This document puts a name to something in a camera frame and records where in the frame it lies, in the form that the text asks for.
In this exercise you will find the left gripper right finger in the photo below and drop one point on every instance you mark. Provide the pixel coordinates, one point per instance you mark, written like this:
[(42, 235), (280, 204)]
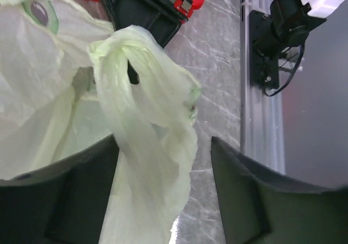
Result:
[(260, 205)]

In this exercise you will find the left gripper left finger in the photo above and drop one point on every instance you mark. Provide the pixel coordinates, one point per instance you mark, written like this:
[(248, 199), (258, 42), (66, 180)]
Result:
[(64, 202)]

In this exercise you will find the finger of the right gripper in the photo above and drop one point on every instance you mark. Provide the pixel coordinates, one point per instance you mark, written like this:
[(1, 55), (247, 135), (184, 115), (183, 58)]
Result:
[(159, 17)]

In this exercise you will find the light green plastic bag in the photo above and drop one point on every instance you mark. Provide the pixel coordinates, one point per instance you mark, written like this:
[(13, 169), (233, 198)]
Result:
[(68, 80)]

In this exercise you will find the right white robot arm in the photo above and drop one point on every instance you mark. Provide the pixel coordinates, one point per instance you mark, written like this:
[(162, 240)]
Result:
[(287, 25)]

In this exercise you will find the aluminium rail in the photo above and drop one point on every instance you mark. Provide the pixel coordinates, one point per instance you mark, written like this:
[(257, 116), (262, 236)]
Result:
[(261, 116)]

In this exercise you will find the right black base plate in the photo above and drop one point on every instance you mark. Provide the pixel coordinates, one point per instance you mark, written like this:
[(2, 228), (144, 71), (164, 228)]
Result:
[(263, 60)]

